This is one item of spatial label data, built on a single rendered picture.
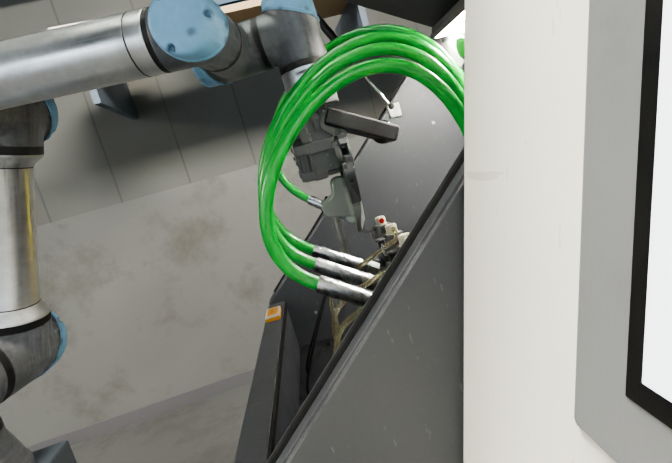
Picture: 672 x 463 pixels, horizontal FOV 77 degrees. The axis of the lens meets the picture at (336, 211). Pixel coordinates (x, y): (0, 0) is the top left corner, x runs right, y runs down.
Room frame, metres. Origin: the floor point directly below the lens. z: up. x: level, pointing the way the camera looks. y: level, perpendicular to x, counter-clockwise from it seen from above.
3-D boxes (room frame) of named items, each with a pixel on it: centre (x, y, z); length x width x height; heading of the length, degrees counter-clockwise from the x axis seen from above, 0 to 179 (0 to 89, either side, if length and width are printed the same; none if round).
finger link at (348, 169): (0.63, -0.03, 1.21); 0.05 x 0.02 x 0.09; 3
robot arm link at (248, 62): (0.64, 0.09, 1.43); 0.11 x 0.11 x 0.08; 84
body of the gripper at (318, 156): (0.65, -0.01, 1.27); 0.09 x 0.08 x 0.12; 93
